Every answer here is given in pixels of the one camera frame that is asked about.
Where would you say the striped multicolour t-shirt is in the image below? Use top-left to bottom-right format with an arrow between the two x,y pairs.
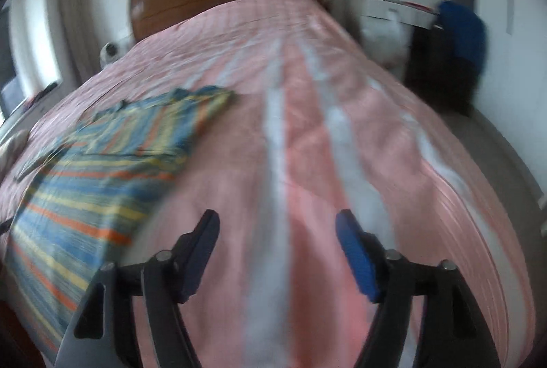
6,86 -> 235,352

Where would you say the beige curtain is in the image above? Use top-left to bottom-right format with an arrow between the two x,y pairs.
55,0 -> 101,82

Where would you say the white security camera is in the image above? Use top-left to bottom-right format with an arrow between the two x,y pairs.
99,43 -> 122,63

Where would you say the white windowsill ledge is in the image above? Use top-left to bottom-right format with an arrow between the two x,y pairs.
0,77 -> 65,129

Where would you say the striped brown white pillow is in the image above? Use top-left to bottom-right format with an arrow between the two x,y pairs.
0,131 -> 28,181

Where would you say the pink striped bedspread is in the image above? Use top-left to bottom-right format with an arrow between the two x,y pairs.
0,0 -> 537,368

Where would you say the blue jacket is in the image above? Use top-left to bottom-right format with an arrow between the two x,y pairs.
438,0 -> 488,74

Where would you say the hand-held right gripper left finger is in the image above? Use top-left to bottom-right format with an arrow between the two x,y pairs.
55,209 -> 221,368

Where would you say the window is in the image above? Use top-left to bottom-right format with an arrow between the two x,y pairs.
0,0 -> 61,112

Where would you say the black jacket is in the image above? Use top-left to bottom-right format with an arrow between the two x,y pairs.
406,24 -> 479,116

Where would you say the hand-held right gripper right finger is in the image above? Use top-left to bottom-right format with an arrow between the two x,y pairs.
335,210 -> 501,368

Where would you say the dark item on ledge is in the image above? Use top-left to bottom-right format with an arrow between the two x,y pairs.
30,83 -> 61,101

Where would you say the white plastic bag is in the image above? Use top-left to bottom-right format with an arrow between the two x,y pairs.
361,9 -> 411,61

